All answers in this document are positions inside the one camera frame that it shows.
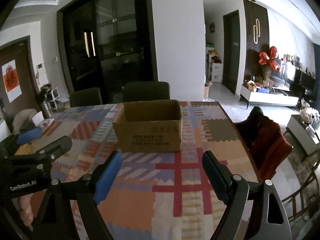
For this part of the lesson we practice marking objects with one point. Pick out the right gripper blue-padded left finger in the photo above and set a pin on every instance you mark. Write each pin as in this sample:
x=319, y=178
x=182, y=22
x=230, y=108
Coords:
x=55, y=218

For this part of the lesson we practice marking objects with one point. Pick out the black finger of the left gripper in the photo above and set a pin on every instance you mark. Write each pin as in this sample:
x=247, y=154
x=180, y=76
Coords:
x=54, y=150

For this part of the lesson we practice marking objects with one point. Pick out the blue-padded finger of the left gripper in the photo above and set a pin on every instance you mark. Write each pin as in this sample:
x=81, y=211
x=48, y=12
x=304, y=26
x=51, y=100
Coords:
x=29, y=136

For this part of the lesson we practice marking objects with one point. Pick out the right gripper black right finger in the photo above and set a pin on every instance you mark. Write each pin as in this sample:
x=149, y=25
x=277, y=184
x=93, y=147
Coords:
x=268, y=219

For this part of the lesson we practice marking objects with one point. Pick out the red paper door poster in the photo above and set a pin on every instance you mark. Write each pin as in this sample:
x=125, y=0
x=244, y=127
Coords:
x=11, y=80

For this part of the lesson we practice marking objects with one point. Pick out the dark dining chair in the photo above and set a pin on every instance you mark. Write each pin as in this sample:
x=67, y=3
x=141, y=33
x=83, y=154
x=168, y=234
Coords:
x=146, y=91
x=86, y=97

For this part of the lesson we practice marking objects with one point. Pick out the red jacket on chair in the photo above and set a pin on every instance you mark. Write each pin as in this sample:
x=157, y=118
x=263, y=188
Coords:
x=266, y=144

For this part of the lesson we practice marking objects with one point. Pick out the colourful patchwork tablecloth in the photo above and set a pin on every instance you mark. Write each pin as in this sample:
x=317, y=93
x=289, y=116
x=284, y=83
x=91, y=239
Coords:
x=155, y=195

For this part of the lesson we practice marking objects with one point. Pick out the low coffee table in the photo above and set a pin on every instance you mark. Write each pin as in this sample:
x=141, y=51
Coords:
x=305, y=135

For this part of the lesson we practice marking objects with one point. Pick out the brown cardboard box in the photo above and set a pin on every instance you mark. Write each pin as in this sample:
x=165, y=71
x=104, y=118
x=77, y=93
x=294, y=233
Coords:
x=149, y=126

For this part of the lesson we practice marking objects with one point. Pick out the dark glass sliding door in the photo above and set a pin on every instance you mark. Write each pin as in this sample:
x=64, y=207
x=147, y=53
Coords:
x=105, y=44

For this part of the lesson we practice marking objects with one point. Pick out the white storage drawers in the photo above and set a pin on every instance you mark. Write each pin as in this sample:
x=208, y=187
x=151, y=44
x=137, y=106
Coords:
x=216, y=72

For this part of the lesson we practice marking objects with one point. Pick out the red balloon bow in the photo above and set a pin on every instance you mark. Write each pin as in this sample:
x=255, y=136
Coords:
x=269, y=59

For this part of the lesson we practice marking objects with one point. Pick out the dark interior door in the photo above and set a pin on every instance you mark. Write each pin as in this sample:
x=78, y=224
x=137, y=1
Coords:
x=231, y=50

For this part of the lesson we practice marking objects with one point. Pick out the gold clip wall ornament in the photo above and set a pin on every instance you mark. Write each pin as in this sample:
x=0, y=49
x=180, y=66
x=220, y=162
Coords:
x=256, y=31

